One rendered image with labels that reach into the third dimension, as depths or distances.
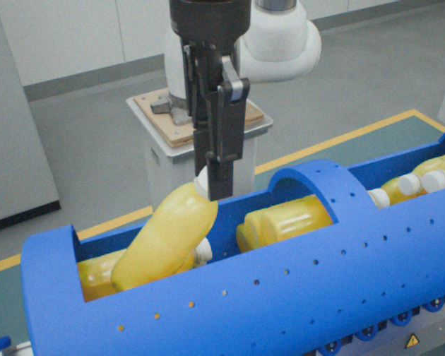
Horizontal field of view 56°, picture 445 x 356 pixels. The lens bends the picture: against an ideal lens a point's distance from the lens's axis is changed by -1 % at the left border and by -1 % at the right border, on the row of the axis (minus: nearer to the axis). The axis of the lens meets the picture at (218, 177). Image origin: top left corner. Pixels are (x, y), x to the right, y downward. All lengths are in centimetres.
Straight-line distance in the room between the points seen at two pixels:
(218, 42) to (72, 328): 34
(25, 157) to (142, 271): 168
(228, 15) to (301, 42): 71
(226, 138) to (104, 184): 216
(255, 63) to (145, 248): 66
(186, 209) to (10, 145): 169
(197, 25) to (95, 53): 307
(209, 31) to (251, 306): 33
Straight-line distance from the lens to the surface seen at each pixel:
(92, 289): 65
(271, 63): 109
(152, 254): 55
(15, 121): 209
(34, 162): 222
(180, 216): 51
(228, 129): 41
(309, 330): 61
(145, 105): 124
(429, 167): 89
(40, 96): 346
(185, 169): 113
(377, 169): 93
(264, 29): 105
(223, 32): 39
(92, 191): 253
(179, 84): 112
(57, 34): 333
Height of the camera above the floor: 164
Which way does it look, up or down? 41 degrees down
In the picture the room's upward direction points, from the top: straight up
